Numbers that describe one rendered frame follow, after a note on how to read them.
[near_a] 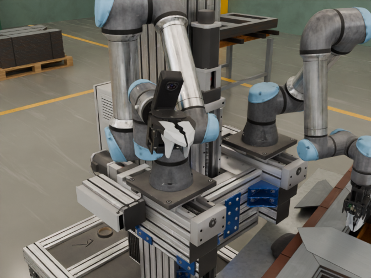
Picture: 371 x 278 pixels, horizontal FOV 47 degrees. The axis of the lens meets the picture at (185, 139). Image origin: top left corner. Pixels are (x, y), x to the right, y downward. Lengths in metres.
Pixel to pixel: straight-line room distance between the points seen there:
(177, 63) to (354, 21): 0.61
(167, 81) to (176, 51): 0.33
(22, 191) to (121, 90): 2.47
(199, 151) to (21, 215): 1.97
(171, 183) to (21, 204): 2.18
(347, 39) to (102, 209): 0.99
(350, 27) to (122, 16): 0.70
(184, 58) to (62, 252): 1.66
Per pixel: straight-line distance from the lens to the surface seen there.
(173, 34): 1.19
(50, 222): 3.20
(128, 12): 1.21
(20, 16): 11.20
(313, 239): 1.59
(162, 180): 1.41
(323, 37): 1.42
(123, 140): 1.32
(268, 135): 1.74
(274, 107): 1.72
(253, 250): 1.76
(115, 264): 2.43
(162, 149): 0.87
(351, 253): 1.57
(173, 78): 0.84
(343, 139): 1.53
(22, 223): 3.26
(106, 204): 1.54
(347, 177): 2.06
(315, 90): 1.43
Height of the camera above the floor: 1.78
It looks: 24 degrees down
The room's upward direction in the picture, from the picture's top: straight up
